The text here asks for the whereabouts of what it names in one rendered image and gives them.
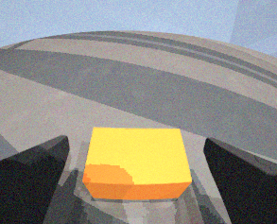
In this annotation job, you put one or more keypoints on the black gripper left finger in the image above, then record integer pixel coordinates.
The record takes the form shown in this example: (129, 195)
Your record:
(28, 181)

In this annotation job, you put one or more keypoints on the orange block with blue square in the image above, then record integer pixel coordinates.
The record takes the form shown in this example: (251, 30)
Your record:
(136, 164)

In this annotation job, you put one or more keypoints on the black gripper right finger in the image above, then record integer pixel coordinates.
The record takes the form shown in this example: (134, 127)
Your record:
(247, 183)

